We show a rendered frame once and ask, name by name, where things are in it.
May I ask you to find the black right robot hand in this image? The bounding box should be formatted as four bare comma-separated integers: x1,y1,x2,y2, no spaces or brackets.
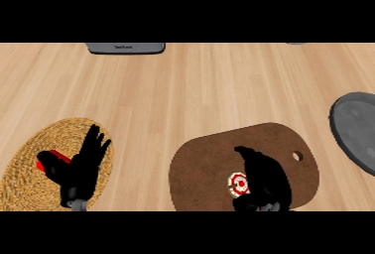
232,145,293,212

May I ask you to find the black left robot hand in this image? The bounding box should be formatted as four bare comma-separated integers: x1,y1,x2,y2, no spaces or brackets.
37,124,113,208

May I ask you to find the red and white cupcake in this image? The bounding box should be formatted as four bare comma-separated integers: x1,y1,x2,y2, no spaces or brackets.
228,172,253,198

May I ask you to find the brown wooden cutting board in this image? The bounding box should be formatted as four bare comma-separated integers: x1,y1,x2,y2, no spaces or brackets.
169,122,321,212

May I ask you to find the dark grey pan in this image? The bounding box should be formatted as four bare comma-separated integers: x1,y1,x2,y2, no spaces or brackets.
328,91,375,177

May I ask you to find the red object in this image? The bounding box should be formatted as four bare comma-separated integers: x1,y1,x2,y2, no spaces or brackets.
37,149,74,173

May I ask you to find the round woven wicker placemat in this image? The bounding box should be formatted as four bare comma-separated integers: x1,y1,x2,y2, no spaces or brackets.
0,117,116,212

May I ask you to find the grey appliance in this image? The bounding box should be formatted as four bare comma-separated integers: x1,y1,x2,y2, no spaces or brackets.
86,43,167,56

